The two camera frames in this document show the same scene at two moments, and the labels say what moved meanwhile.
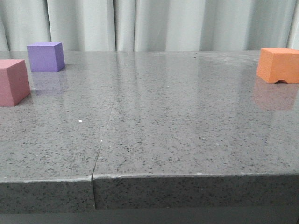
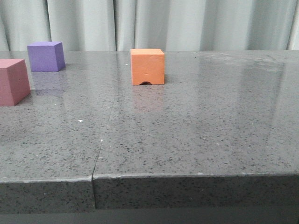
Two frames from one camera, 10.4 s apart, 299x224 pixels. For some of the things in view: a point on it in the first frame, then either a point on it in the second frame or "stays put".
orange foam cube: x=275 y=64 -> x=147 y=65
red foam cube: x=14 y=82 stays put
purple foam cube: x=46 y=57 stays put
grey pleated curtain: x=150 y=25 stays put
